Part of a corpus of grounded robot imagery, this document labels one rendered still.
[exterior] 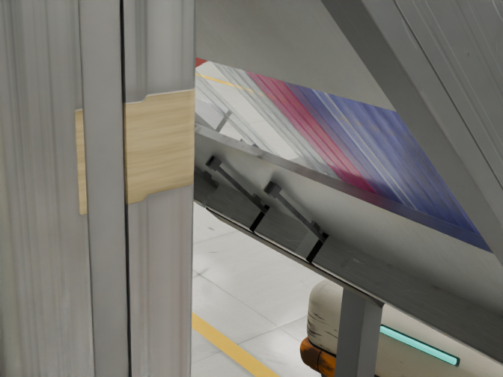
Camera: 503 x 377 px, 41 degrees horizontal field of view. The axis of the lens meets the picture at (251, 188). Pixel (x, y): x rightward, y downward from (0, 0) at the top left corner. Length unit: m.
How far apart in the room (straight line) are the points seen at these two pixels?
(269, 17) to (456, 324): 0.44
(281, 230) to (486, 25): 0.64
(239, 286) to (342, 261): 1.40
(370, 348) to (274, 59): 0.99
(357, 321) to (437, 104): 1.07
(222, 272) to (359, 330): 1.03
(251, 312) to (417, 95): 1.83
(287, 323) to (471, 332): 1.33
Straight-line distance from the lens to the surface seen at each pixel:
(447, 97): 0.26
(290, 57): 0.40
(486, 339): 0.71
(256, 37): 0.41
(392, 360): 1.58
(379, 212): 0.60
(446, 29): 0.25
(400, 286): 0.77
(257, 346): 1.91
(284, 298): 2.15
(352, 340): 1.33
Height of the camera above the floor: 1.05
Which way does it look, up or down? 20 degrees down
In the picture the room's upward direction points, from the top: 3 degrees clockwise
